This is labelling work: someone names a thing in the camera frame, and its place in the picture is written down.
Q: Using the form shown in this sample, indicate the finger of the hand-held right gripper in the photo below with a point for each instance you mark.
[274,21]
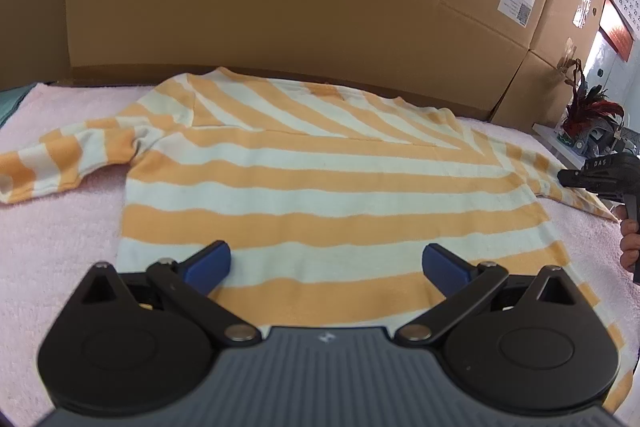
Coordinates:
[572,179]

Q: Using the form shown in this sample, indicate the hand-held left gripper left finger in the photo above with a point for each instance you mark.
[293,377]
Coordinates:
[212,264]

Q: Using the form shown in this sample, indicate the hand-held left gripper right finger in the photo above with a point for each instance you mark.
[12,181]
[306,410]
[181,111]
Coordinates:
[442,269]

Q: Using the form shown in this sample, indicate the orange and white striped sweater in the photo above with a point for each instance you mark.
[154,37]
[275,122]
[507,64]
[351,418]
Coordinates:
[325,187]

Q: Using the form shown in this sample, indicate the person's right hand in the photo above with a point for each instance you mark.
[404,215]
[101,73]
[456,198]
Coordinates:
[629,242]

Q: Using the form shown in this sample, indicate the white table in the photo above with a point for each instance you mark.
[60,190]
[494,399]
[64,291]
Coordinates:
[550,134]

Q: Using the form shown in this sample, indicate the grey machine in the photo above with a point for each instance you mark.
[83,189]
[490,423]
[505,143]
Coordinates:
[595,132]

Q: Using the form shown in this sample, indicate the red and black feather decoration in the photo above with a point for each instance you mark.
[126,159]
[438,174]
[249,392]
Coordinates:
[595,107]

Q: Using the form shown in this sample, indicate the plain cardboard box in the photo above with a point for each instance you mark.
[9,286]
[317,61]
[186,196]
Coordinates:
[530,92]

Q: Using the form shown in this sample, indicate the pink fluffy towel blanket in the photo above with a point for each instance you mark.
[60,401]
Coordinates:
[60,247]

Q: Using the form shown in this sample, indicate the white barcode shipping label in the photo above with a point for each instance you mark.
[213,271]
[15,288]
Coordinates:
[515,9]

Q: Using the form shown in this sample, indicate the teal blanket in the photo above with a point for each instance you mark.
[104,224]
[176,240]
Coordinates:
[10,104]

